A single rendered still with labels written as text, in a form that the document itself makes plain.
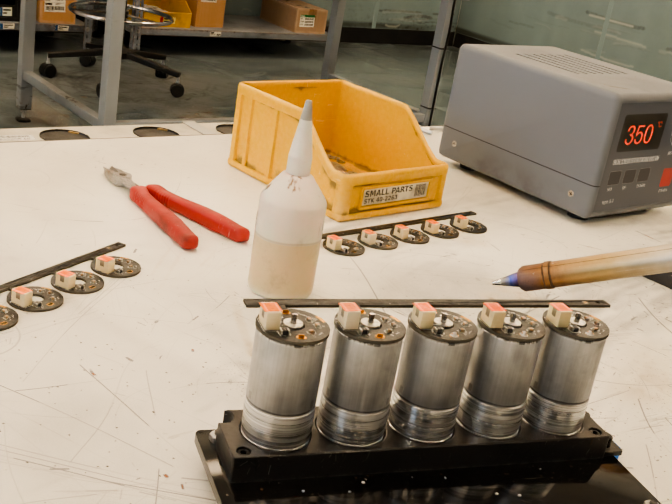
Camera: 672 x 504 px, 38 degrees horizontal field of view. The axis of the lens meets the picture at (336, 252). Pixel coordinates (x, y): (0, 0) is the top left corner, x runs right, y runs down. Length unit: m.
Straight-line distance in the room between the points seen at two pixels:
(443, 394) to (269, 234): 0.16
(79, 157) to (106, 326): 0.24
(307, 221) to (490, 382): 0.16
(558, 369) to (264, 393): 0.11
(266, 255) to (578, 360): 0.18
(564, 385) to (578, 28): 5.66
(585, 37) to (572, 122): 5.27
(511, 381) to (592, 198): 0.36
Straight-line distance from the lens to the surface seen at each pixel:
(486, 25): 6.47
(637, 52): 5.77
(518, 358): 0.36
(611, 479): 0.39
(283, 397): 0.33
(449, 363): 0.35
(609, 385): 0.49
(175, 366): 0.42
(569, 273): 0.30
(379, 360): 0.33
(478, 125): 0.77
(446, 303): 0.37
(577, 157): 0.71
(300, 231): 0.48
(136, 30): 4.70
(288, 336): 0.32
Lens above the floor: 0.95
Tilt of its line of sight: 21 degrees down
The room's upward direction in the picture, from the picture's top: 10 degrees clockwise
